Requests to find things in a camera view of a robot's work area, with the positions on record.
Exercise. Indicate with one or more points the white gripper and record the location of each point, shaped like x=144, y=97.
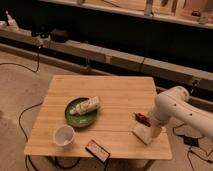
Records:
x=156, y=131

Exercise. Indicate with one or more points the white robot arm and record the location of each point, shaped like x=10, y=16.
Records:
x=174, y=103

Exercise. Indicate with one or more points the green ceramic plate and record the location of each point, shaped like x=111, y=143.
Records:
x=79, y=121

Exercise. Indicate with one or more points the dark red snack wrapper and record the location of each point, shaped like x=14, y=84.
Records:
x=142, y=119

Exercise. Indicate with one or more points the white plastic bottle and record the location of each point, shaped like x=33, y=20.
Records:
x=86, y=106

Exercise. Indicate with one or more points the wooden table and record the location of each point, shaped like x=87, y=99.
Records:
x=121, y=97

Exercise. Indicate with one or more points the black device on ledge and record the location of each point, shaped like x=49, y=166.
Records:
x=59, y=35

